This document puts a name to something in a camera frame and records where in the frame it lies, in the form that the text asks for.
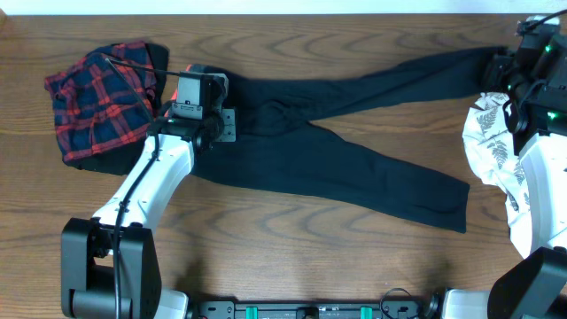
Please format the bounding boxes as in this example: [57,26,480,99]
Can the black leggings with red waistband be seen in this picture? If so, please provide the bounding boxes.
[192,47,497,233]

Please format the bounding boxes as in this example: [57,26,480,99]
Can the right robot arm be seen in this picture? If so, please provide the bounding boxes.
[423,13,566,318]

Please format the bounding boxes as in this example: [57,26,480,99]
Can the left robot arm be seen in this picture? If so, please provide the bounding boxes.
[61,71,236,318]

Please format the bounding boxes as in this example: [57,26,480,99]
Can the white fern print garment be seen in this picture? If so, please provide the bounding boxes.
[462,92,532,258]

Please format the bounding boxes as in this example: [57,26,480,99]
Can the red navy plaid garment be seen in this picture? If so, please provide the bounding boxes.
[43,41,163,163]

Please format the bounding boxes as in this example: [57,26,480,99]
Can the left black cable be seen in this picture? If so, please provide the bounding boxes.
[104,57,183,319]

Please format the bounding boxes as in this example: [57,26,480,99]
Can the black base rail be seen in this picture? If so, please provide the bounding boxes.
[184,288,442,319]

